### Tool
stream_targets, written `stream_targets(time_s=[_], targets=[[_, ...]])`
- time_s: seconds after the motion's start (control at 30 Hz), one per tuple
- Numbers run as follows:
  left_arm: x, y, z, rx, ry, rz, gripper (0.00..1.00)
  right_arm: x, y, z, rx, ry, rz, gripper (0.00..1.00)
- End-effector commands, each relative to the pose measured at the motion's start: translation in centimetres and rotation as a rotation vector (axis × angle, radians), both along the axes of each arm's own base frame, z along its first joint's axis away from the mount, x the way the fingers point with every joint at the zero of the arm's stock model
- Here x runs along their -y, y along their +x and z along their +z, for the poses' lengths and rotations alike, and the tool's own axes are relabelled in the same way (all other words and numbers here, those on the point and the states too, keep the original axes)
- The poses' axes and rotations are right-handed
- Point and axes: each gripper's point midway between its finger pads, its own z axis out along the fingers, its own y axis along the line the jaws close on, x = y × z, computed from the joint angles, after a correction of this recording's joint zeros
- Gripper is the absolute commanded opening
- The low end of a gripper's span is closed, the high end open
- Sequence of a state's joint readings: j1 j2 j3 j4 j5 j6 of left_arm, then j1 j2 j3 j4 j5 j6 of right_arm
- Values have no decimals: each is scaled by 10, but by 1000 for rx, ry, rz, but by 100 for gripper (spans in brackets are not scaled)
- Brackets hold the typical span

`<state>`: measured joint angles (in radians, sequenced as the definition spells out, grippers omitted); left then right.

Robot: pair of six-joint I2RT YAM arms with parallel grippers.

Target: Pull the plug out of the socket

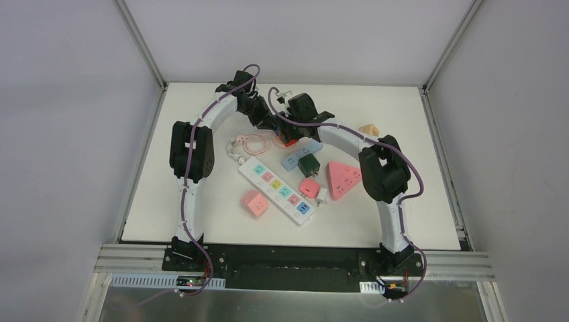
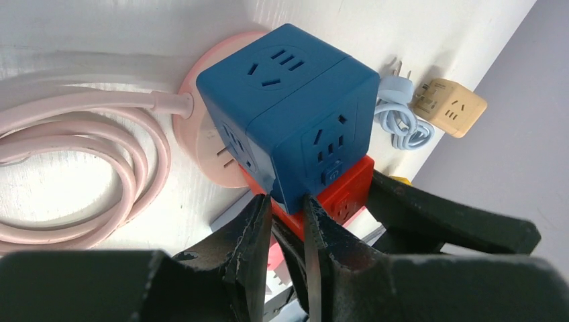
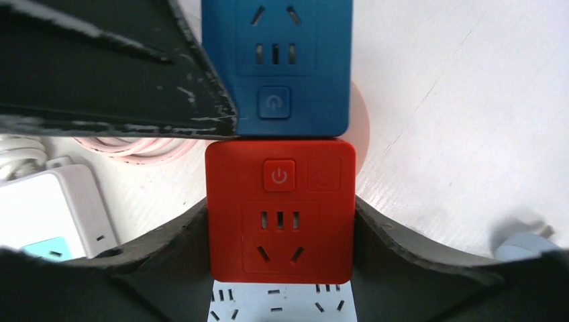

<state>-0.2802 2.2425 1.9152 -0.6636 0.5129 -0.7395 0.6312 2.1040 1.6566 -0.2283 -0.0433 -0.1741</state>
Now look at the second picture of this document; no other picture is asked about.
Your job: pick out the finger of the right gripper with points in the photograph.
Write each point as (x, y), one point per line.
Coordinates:
(417, 222)

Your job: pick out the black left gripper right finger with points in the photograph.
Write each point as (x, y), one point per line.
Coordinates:
(347, 280)

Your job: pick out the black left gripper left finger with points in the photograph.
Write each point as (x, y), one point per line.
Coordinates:
(221, 278)

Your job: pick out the red cube socket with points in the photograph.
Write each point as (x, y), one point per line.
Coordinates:
(342, 197)

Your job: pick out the tan cube socket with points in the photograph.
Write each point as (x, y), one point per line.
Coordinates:
(449, 106)

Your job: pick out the blue cube socket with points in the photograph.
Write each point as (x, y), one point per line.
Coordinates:
(294, 111)

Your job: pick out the yellow cube socket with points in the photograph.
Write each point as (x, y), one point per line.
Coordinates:
(402, 180)

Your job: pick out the pink round socket base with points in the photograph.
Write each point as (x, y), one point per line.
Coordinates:
(197, 135)

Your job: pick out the white power strip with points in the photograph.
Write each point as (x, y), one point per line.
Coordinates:
(279, 288)

